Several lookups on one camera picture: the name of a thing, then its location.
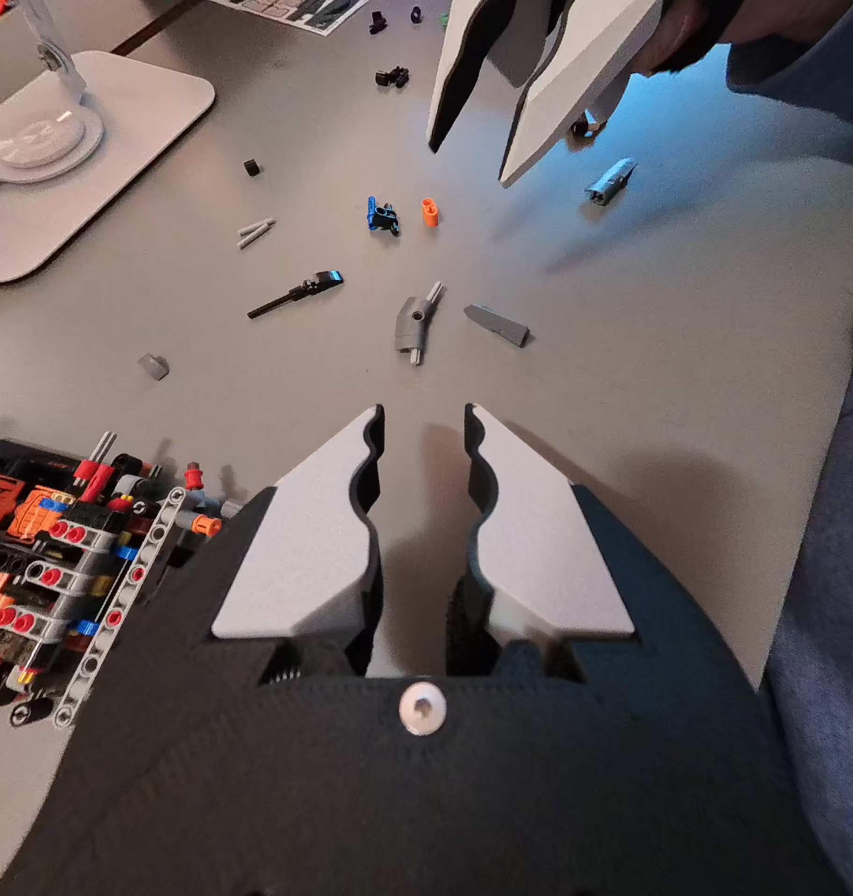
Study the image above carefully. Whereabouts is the lego sticker sheet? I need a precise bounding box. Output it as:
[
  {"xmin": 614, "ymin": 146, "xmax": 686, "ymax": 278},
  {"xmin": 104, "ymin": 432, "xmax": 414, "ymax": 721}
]
[{"xmin": 209, "ymin": 0, "xmax": 371, "ymax": 36}]

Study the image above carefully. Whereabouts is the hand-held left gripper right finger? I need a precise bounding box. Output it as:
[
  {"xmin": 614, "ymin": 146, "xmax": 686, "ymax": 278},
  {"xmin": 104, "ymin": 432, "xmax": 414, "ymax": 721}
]
[{"xmin": 446, "ymin": 402, "xmax": 639, "ymax": 678}]

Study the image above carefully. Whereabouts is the partly built lego model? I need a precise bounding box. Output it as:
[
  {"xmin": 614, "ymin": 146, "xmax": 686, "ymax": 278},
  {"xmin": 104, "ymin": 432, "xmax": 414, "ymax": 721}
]
[{"xmin": 0, "ymin": 430, "xmax": 245, "ymax": 729}]

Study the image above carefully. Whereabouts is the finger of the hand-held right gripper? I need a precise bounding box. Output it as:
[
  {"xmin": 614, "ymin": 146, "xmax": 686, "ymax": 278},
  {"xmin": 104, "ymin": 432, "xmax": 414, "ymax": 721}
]
[
  {"xmin": 426, "ymin": 0, "xmax": 516, "ymax": 155},
  {"xmin": 493, "ymin": 0, "xmax": 665, "ymax": 189}
]

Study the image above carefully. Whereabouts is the dark grey curved lego panel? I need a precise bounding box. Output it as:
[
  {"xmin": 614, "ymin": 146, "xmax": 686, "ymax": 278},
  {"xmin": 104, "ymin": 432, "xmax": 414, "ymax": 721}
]
[
  {"xmin": 584, "ymin": 157, "xmax": 639, "ymax": 206},
  {"xmin": 465, "ymin": 303, "xmax": 532, "ymax": 349}
]

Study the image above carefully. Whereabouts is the person's right hand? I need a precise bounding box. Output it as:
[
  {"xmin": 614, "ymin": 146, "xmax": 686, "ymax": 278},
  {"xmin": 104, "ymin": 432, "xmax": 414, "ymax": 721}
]
[{"xmin": 638, "ymin": 0, "xmax": 849, "ymax": 77}]

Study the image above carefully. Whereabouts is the person's right forearm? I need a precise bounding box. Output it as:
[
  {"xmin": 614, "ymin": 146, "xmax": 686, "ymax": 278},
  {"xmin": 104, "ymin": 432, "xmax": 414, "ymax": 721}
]
[{"xmin": 726, "ymin": 0, "xmax": 853, "ymax": 169}]

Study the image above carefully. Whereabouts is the long light grey lego axle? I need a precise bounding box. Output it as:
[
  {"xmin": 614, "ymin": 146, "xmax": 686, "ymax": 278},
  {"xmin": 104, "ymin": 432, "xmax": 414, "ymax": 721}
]
[{"xmin": 407, "ymin": 281, "xmax": 444, "ymax": 367}]

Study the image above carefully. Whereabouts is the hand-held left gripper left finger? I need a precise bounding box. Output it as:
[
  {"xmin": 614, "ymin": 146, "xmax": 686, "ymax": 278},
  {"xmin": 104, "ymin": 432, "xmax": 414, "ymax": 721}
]
[{"xmin": 211, "ymin": 403, "xmax": 387, "ymax": 678}]

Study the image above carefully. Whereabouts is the black lego axle with connector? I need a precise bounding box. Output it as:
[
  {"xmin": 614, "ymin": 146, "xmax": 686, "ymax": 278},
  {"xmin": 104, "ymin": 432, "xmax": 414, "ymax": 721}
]
[{"xmin": 247, "ymin": 269, "xmax": 345, "ymax": 321}]

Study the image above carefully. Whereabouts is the white book stand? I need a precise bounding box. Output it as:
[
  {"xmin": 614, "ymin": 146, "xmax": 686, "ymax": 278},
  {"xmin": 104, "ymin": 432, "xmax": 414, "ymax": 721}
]
[{"xmin": 0, "ymin": 0, "xmax": 216, "ymax": 284}]

